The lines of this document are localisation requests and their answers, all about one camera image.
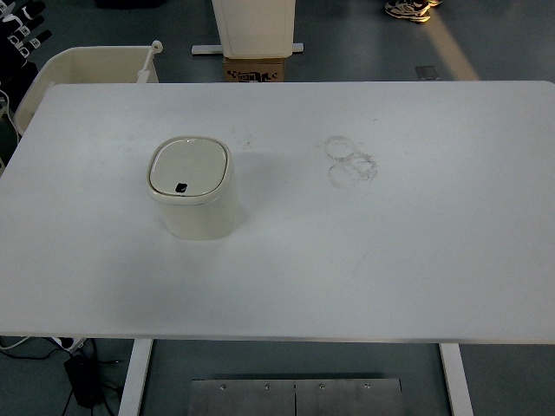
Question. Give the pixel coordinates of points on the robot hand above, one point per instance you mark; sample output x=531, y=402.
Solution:
x=19, y=43

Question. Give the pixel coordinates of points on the small cream lidded trash bin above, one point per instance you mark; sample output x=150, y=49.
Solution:
x=195, y=216

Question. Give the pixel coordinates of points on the tall white plastic bin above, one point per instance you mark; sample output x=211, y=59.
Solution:
x=256, y=26

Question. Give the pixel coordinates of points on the cream plastic storage crate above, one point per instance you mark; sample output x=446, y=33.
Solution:
x=99, y=65

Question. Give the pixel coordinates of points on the white metal floor bar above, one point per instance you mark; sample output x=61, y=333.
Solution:
x=206, y=49

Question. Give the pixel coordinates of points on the brown cardboard box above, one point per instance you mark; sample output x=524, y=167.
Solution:
x=253, y=70

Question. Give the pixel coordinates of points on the white power strip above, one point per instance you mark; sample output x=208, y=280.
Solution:
x=69, y=341

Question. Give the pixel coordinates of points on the black power adapter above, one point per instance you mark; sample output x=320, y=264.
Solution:
x=84, y=381

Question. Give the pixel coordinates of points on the white table leg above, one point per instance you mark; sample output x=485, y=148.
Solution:
x=136, y=377
x=457, y=381

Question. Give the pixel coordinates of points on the person's white sneaker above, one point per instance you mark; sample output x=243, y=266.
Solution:
x=407, y=9

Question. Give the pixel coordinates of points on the grey floor socket plate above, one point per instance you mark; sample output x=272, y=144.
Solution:
x=427, y=73

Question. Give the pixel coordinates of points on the grey metal screw plate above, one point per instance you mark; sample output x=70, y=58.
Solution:
x=260, y=398

